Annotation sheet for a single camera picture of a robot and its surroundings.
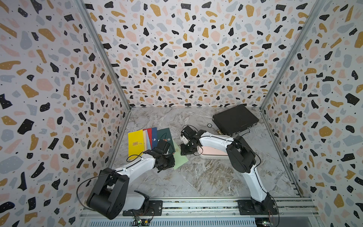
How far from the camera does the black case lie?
1.07 metres

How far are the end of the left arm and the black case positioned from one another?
0.47m

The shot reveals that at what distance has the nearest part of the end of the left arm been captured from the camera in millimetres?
647
